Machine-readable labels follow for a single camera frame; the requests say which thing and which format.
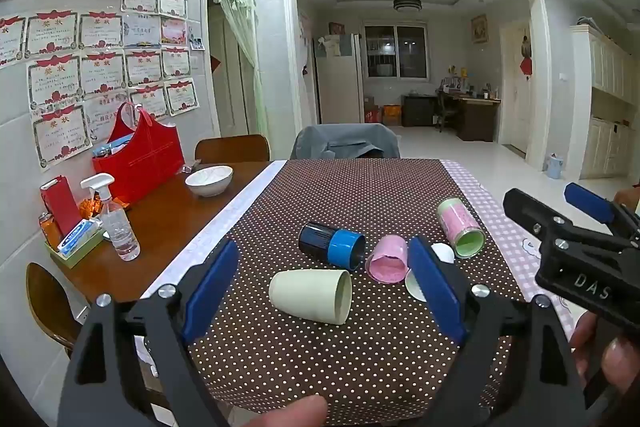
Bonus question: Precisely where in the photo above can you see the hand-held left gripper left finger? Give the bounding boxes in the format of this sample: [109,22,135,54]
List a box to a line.
[70,239,241,427]

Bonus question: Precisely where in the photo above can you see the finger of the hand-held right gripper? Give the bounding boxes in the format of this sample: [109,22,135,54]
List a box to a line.
[502,188,576,253]
[564,183,640,242]

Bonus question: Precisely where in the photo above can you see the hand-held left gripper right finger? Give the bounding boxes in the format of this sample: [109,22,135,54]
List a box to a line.
[407,237,588,427]

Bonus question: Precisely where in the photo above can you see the cream cup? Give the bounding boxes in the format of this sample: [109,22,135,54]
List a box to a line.
[268,269,353,326]

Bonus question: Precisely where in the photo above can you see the white cup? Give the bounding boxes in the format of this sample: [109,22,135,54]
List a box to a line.
[404,243,455,303]

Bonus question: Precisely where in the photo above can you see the pink cup with green inside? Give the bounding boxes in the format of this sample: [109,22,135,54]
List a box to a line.
[436,198,486,259]

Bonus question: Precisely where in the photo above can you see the black and blue cup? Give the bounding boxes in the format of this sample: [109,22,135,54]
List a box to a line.
[298,223,366,272]

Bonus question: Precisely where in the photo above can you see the person's right hand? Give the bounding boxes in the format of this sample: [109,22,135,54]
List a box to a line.
[570,311,640,400]

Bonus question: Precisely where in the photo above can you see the person's left hand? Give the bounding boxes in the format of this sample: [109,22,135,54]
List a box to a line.
[235,394,328,427]

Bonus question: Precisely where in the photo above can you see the pink checkered tablecloth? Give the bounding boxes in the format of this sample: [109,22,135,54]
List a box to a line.
[440,159,576,358]

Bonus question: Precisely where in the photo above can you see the wooden dining table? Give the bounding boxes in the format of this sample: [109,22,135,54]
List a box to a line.
[60,161,271,308]

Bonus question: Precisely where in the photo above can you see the white bowl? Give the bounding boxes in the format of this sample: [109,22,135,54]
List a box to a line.
[185,165,234,198]

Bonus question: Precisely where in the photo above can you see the clear spray bottle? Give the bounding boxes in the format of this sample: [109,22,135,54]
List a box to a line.
[80,173,142,262]

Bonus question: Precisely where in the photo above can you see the wooden desk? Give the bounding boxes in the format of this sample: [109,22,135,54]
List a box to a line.
[440,89,502,142]

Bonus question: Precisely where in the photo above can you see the white door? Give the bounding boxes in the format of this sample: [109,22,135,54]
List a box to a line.
[500,21,532,155]

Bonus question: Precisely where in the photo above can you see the brown polka dot tablecloth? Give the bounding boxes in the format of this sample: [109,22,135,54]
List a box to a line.
[145,158,531,427]

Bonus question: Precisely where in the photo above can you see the black office chair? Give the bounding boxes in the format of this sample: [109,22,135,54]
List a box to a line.
[434,89,458,130]

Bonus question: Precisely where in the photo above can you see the green tray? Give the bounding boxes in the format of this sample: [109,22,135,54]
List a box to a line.
[43,227,106,269]

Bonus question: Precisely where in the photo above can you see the wooden chair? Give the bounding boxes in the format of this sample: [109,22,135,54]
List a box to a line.
[194,134,271,164]
[26,262,96,358]

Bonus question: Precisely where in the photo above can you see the white and blue toothpaste box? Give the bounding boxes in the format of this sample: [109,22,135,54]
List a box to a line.
[56,219,103,256]

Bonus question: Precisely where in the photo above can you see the orange snack packet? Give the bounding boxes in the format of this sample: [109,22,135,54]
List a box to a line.
[80,197,106,220]

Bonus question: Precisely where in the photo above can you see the red tote bag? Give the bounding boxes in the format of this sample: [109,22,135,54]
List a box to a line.
[92,103,185,205]

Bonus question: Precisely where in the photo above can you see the dark low cabinet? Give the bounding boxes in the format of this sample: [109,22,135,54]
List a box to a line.
[402,94,441,128]

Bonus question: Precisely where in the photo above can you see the red door decoration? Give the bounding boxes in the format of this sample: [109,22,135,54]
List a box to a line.
[520,34,533,80]

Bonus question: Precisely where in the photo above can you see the red box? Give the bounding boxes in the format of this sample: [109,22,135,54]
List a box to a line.
[40,175,82,238]

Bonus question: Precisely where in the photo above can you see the grey jacket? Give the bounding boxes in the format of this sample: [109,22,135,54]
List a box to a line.
[291,123,402,160]

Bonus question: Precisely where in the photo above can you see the cardboard box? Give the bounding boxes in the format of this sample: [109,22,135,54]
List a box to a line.
[364,94,383,124]

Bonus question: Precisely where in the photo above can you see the window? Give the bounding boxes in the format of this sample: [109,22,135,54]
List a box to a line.
[364,24,430,82]

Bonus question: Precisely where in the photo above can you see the white refrigerator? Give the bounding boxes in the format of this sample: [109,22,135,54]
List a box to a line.
[314,33,364,125]

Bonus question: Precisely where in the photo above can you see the green sheer curtain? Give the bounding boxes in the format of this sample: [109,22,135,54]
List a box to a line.
[206,0,268,138]

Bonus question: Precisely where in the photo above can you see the white wall cabinets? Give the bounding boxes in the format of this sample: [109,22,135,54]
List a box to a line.
[570,24,640,180]

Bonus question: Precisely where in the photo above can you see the group of wall certificates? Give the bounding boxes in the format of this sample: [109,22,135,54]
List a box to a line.
[0,0,206,170]

